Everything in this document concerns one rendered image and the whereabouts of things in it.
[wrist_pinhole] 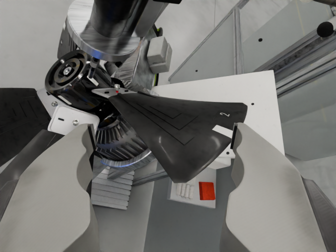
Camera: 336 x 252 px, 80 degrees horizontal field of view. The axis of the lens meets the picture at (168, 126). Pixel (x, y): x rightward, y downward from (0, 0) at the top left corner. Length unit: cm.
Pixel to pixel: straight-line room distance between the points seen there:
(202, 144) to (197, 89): 39
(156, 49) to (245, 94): 32
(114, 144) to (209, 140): 30
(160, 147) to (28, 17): 206
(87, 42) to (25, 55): 181
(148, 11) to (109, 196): 147
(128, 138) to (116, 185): 111
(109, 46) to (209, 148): 18
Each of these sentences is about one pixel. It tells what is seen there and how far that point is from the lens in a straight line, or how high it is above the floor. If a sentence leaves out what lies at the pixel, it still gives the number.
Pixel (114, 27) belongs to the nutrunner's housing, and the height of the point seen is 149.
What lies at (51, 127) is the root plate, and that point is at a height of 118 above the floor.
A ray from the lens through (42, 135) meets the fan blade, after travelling 47.
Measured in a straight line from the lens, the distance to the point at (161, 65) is 71.
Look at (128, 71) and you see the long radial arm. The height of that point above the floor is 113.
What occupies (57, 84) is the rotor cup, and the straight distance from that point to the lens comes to 49.
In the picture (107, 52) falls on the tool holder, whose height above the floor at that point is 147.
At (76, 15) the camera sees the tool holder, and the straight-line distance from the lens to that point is 23.
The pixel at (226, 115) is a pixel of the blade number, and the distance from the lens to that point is 36.
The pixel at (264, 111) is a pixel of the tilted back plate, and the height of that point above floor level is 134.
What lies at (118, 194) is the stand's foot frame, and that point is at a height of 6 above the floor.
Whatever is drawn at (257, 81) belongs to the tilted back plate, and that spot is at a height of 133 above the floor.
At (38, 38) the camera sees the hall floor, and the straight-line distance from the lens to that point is 211.
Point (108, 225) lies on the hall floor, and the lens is 168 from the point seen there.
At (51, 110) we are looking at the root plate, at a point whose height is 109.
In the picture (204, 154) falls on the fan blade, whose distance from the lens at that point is 28.
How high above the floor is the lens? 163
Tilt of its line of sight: 54 degrees down
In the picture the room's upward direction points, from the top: 55 degrees clockwise
